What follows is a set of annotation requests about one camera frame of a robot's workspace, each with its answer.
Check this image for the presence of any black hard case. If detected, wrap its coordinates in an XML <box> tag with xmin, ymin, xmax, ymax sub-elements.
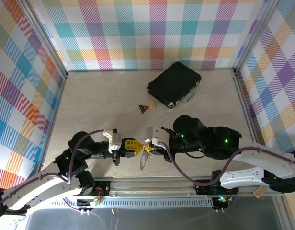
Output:
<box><xmin>147</xmin><ymin>61</ymin><xmax>202</xmax><ymax>110</ymax></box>

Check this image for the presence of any small electronics board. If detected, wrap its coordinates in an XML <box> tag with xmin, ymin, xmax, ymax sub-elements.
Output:
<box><xmin>213</xmin><ymin>195</ymin><xmax>231</xmax><ymax>208</ymax></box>
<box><xmin>77</xmin><ymin>198</ymin><xmax>101</xmax><ymax>207</ymax></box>

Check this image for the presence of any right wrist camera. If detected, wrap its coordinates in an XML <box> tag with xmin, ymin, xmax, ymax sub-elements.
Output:
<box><xmin>144</xmin><ymin>126</ymin><xmax>165</xmax><ymax>147</ymax></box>

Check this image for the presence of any aluminium frame rail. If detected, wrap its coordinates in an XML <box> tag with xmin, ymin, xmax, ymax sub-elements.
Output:
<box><xmin>73</xmin><ymin>176</ymin><xmax>286</xmax><ymax>197</ymax></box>

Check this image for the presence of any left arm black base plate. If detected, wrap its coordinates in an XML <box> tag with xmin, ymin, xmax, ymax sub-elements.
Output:
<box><xmin>89</xmin><ymin>180</ymin><xmax>112</xmax><ymax>196</ymax></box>

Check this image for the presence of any slotted grey cable duct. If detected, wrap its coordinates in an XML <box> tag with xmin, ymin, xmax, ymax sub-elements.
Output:
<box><xmin>51</xmin><ymin>197</ymin><xmax>215</xmax><ymax>208</ymax></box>

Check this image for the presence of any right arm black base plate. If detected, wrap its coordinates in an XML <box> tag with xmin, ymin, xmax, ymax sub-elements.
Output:
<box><xmin>194</xmin><ymin>179</ymin><xmax>239</xmax><ymax>195</ymax></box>

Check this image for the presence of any aluminium corner post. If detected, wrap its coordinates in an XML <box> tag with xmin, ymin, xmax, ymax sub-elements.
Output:
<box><xmin>232</xmin><ymin>0</ymin><xmax>282</xmax><ymax>75</ymax></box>
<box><xmin>18</xmin><ymin>0</ymin><xmax>68</xmax><ymax>80</ymax></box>

